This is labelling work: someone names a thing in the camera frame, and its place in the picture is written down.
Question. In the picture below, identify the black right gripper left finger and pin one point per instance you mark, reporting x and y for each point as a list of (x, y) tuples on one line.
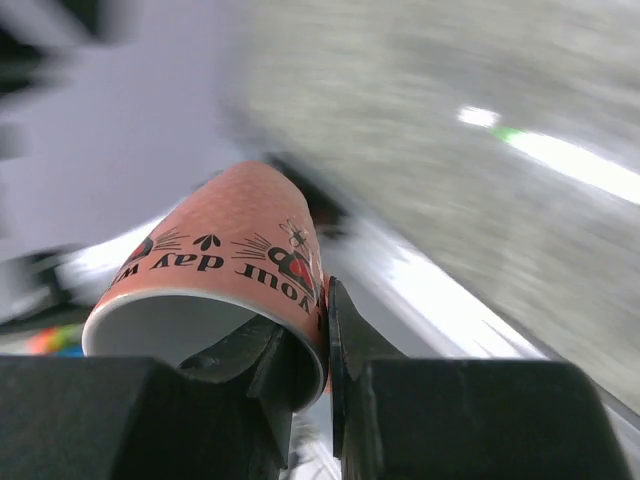
[(224, 414)]

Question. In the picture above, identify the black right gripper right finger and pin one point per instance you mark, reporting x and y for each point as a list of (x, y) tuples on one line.
[(397, 417)]

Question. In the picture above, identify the pink cup with red handle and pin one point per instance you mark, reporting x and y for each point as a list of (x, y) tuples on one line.
[(242, 245)]

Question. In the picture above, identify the aluminium front rail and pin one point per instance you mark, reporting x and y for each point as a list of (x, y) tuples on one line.
[(418, 306)]

